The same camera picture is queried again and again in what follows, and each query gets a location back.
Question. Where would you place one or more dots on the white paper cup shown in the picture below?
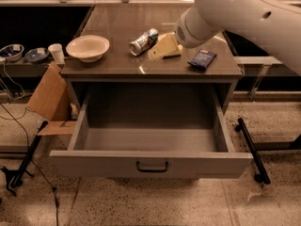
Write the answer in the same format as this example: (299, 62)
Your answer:
(57, 53)

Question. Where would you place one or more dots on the brown cardboard box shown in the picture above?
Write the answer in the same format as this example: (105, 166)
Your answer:
(52, 101)

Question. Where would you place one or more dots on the silver blue soda can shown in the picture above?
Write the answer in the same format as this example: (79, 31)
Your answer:
(144, 42)

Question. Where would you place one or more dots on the blue white bowl far left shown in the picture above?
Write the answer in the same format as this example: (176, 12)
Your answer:
(12, 52)

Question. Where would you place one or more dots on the black cart leg right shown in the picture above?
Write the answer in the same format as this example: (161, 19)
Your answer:
(261, 176)

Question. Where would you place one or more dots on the black drawer handle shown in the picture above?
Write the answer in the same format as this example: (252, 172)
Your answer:
(151, 168)

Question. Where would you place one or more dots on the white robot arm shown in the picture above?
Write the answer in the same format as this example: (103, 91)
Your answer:
(273, 26)

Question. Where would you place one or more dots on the yellow sponge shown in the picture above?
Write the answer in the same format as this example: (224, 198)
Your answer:
(168, 45)

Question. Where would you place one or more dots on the open grey top drawer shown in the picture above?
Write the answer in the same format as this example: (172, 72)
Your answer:
(153, 123)

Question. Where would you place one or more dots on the grey cabinet with countertop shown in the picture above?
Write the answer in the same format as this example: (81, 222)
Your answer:
(122, 23)

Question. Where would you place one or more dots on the dark blue snack packet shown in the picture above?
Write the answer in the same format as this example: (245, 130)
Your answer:
(202, 59)

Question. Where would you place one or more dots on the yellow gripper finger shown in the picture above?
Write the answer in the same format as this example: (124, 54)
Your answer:
(153, 53)

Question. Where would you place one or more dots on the black stand left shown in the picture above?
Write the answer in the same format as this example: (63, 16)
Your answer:
(14, 177)

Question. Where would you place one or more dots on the white ceramic bowl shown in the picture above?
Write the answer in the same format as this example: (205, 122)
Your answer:
(88, 48)

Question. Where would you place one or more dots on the blue bowl near cup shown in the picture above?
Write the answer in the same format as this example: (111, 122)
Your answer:
(37, 55)

